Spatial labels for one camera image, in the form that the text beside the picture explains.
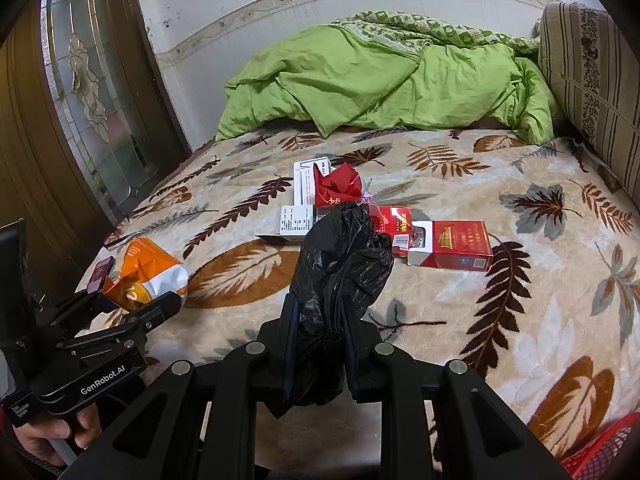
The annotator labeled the orange snack bag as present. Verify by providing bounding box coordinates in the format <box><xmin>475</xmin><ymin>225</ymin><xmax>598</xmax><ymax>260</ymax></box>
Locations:
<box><xmin>102</xmin><ymin>236</ymin><xmax>190</xmax><ymax>311</ymax></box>

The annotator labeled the red plastic basket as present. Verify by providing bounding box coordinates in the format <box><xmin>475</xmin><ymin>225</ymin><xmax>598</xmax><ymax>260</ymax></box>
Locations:
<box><xmin>560</xmin><ymin>412</ymin><xmax>640</xmax><ymax>480</ymax></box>

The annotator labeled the black plastic bag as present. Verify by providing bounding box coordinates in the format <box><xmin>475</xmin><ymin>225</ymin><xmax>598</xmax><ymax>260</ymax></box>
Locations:
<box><xmin>272</xmin><ymin>202</ymin><xmax>396</xmax><ymax>418</ymax></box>

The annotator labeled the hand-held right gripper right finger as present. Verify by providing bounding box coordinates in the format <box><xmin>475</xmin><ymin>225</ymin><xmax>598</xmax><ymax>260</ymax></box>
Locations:
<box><xmin>339</xmin><ymin>294</ymin><xmax>573</xmax><ymax>480</ymax></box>

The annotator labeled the brown wooden door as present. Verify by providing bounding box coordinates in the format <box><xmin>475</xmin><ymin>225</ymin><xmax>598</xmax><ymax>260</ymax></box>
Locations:
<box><xmin>0</xmin><ymin>0</ymin><xmax>193</xmax><ymax>311</ymax></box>

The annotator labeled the small maroon packet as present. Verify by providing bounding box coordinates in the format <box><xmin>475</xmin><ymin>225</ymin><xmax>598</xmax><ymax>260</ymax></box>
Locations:
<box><xmin>86</xmin><ymin>256</ymin><xmax>116</xmax><ymax>293</ymax></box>

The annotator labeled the striped brown cushion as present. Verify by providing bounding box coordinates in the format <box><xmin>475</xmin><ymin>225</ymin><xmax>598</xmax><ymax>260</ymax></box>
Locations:
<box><xmin>537</xmin><ymin>1</ymin><xmax>640</xmax><ymax>206</ymax></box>

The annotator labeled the leaf print blanket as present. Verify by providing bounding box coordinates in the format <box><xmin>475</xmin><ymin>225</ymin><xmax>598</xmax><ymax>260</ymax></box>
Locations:
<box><xmin>75</xmin><ymin>127</ymin><xmax>640</xmax><ymax>461</ymax></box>

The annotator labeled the large white box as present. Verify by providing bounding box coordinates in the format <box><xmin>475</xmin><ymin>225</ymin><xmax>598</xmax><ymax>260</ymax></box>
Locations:
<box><xmin>292</xmin><ymin>157</ymin><xmax>337</xmax><ymax>208</ymax></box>

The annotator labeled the person's left hand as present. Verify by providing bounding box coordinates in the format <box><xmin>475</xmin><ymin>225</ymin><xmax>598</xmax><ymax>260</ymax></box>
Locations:
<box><xmin>15</xmin><ymin>400</ymin><xmax>103</xmax><ymax>467</ymax></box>

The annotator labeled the open red cigarette pack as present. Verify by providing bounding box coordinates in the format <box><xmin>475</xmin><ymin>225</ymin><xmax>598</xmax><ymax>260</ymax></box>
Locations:
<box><xmin>406</xmin><ymin>220</ymin><xmax>494</xmax><ymax>272</ymax></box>

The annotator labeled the patterned glass door panel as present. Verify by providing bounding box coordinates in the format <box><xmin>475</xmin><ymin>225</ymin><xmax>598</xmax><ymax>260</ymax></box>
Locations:
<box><xmin>40</xmin><ymin>0</ymin><xmax>151</xmax><ymax>211</ymax></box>

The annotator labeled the small white box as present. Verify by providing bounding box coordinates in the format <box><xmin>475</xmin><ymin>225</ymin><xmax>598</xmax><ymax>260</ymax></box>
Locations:
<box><xmin>278</xmin><ymin>204</ymin><xmax>321</xmax><ymax>239</ymax></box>

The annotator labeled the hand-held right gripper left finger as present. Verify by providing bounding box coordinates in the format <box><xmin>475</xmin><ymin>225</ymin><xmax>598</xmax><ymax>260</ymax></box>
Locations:
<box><xmin>60</xmin><ymin>292</ymin><xmax>302</xmax><ymax>480</ymax></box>

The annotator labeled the crumpled red wrapper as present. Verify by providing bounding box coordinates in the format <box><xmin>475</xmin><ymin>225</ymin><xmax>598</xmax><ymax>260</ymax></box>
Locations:
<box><xmin>312</xmin><ymin>162</ymin><xmax>363</xmax><ymax>209</ymax></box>

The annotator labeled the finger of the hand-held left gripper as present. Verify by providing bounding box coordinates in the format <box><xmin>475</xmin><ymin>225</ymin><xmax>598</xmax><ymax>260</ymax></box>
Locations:
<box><xmin>37</xmin><ymin>290</ymin><xmax>118</xmax><ymax>338</ymax></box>
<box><xmin>57</xmin><ymin>292</ymin><xmax>182</xmax><ymax>352</ymax></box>

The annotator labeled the flattened red cigarette pack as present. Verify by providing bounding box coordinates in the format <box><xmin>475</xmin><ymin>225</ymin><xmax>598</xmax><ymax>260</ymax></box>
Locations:
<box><xmin>370</xmin><ymin>205</ymin><xmax>413</xmax><ymax>256</ymax></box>

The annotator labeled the green white patterned quilt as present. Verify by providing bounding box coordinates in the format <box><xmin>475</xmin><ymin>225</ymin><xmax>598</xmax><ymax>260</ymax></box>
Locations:
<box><xmin>330</xmin><ymin>9</ymin><xmax>543</xmax><ymax>56</ymax></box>

